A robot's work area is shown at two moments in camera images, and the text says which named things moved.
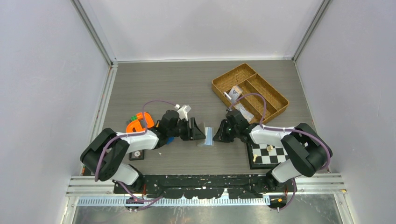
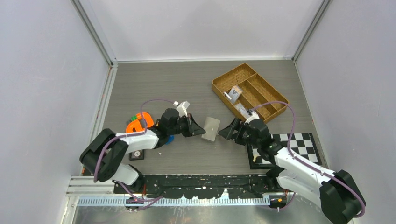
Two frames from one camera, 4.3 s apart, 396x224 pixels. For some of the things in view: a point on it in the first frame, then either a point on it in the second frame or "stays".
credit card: (234, 93) stays
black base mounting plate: (201, 186) stays
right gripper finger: (220, 135) to (231, 132)
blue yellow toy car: (170, 139) stays
